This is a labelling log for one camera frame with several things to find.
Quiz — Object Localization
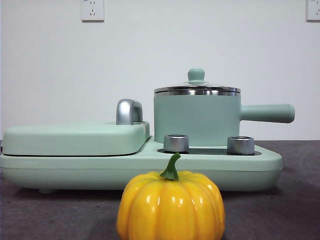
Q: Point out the glass lid with green knob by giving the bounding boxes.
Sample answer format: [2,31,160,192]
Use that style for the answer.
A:
[153,68,242,93]

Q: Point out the yellow toy pumpkin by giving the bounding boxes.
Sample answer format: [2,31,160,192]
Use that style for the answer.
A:
[116,152,226,240]

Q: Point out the silver control knob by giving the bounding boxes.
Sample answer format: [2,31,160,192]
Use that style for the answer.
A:
[163,134,190,154]
[226,136,256,155]

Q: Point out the mint green hinged cooker cover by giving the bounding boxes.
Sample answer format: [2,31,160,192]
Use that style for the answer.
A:
[1,120,151,157]

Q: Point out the mint green cooker base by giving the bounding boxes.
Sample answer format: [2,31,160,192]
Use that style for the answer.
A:
[0,142,284,195]

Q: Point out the mint green handled pot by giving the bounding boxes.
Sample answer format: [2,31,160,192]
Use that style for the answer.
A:
[152,90,296,148]

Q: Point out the silver cover handle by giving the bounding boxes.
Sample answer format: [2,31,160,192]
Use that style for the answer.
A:
[115,99,144,125]

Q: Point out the white wall socket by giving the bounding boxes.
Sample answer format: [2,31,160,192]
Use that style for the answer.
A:
[306,0,320,23]
[80,0,105,23]

